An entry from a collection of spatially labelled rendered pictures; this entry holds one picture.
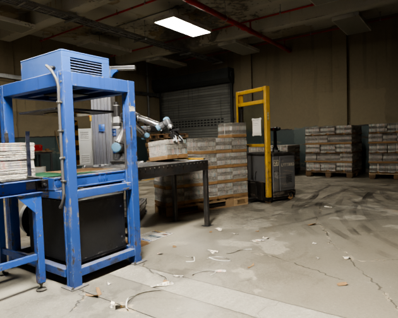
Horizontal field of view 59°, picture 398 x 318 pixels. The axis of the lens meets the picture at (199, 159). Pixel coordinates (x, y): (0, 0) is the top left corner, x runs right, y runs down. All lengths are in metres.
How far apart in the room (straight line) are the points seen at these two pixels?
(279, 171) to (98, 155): 2.89
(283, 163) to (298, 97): 5.70
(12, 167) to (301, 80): 9.70
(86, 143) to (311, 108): 7.95
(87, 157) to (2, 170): 2.02
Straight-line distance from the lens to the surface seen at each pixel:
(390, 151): 9.04
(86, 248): 2.90
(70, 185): 2.63
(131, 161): 2.98
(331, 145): 9.35
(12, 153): 2.80
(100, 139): 4.64
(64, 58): 2.90
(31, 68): 3.25
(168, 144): 4.04
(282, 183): 5.89
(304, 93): 11.34
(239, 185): 5.51
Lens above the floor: 1.03
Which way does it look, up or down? 3 degrees down
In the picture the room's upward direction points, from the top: 2 degrees counter-clockwise
